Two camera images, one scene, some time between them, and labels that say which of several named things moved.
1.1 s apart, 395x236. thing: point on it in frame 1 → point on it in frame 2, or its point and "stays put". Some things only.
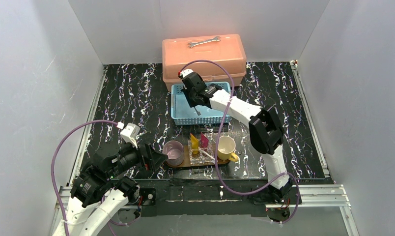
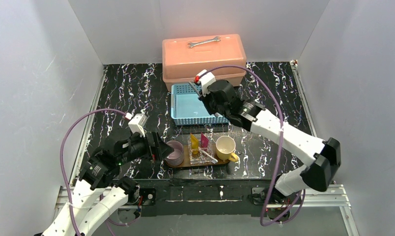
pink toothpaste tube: x=204 y=140 stays put
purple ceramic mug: x=175 y=151 stays put
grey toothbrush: x=198 y=112 → x=217 y=114
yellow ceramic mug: x=226 y=146 stays put
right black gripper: x=191 y=95 → x=209 y=102
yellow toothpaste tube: x=194 y=144 stays put
